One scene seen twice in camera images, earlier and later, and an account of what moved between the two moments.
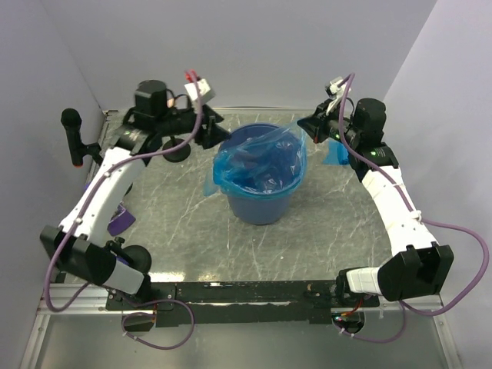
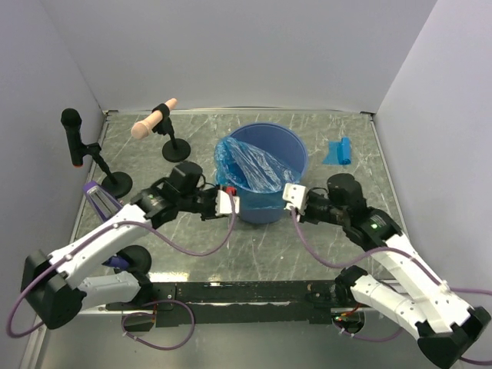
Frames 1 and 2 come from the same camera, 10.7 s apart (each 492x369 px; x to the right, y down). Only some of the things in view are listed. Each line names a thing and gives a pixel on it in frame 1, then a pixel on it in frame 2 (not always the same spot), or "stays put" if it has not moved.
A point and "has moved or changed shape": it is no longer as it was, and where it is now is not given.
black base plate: [240, 304] stays put
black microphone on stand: [72, 119] stays put
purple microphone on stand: [133, 255] stays put
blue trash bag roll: [337, 154] stays put
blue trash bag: [265, 167] has moved or changed shape
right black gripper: [316, 125] to [307, 217]
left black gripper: [214, 134] to [211, 214]
